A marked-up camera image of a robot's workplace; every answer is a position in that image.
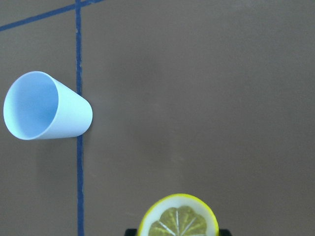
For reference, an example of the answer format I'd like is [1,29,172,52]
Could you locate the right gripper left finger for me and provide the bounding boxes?
[125,228,137,236]

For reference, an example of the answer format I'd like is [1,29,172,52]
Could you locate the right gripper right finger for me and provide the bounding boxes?
[219,229,232,236]

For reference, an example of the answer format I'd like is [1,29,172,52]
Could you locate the lemon slice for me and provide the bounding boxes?
[137,193,220,236]

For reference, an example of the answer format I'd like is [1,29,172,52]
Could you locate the light blue cup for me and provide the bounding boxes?
[3,71,93,140]

